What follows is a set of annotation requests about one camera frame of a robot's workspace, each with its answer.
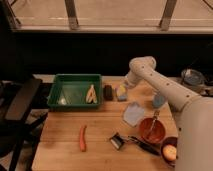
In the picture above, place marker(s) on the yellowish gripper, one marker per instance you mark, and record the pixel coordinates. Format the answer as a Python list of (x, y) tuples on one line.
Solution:
[(122, 89)]

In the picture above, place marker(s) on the blue sponge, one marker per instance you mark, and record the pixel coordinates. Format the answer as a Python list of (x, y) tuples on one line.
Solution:
[(121, 97)]

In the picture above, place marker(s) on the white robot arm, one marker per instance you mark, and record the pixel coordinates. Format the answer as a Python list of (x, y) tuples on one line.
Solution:
[(195, 128)]

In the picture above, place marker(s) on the wooden tongs in tray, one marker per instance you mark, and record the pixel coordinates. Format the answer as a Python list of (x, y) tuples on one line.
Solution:
[(91, 95)]

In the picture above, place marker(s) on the green plastic tray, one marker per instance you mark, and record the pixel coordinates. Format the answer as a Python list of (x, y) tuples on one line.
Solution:
[(69, 91)]

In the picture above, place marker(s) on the dark brown block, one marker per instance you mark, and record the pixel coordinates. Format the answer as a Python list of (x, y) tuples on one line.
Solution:
[(108, 95)]

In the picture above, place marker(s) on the light blue cloth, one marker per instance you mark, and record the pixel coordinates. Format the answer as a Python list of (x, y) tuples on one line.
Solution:
[(133, 114)]

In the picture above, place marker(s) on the spoon in orange bowl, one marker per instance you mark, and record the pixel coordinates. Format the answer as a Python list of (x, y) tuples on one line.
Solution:
[(155, 117)]

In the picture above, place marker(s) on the orange bowl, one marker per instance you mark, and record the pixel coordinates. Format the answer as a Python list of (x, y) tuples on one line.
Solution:
[(158, 132)]

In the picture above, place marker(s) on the orange carrot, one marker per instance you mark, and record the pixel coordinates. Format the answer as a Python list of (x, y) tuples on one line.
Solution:
[(82, 142)]

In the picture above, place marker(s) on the dark purple plate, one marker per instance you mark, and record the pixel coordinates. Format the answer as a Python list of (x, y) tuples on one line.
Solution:
[(169, 141)]

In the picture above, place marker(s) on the metal pan with lid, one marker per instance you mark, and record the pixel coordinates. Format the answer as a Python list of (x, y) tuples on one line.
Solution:
[(192, 77)]

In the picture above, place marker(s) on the yellow round fruit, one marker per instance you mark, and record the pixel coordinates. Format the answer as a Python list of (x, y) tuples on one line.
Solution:
[(169, 152)]

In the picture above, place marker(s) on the black office chair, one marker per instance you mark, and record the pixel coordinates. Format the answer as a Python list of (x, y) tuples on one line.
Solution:
[(14, 130)]

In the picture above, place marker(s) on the black handled peeler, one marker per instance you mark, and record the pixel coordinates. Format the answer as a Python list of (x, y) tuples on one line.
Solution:
[(118, 142)]

